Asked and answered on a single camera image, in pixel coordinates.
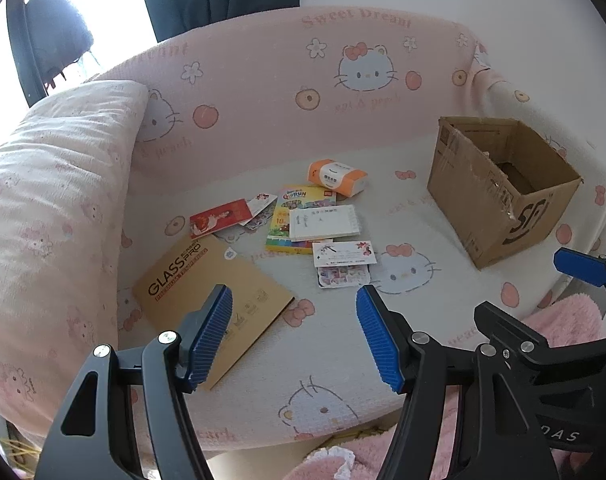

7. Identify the colourful crayon box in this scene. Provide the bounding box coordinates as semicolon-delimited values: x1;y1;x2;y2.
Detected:
265;186;338;255

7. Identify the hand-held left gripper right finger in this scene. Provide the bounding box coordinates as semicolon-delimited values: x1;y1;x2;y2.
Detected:
355;284;558;480

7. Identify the bright window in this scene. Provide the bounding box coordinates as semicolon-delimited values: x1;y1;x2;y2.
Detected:
0;0;156;111

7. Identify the pink sticker sheet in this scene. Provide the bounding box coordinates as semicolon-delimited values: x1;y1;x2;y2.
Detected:
317;264;371;290
243;209;276;231

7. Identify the pink cat print padded bed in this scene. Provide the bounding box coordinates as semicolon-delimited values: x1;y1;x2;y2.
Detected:
83;5;606;461

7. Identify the white floral card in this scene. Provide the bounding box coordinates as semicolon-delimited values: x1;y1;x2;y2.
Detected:
312;240;378;267
238;192;278;226

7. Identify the brown cardboard box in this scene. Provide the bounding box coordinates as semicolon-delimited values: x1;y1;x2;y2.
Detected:
427;116;582;271

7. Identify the white notepad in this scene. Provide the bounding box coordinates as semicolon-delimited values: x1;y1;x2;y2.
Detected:
289;205;360;243

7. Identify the red envelope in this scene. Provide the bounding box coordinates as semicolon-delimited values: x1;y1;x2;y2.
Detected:
189;199;254;238

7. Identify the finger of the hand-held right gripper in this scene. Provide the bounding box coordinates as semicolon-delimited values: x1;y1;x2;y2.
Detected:
554;246;606;331
474;301;606;466

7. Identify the pink fluffy blanket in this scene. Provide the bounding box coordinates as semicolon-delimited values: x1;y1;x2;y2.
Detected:
283;292;606;480

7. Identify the orange white tissue pack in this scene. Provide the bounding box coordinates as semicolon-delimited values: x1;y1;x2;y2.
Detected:
307;159;368;197

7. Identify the white pink print pillow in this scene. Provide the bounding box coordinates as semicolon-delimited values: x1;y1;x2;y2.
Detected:
0;80;151;421

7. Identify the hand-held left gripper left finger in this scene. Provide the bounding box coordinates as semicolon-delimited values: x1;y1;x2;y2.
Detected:
33;284;234;480

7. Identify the dark hanging bag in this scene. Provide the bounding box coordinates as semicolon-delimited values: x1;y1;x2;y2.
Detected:
23;0;94;86

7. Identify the brown cardboard package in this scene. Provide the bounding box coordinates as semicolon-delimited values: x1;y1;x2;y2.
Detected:
132;235;296;392

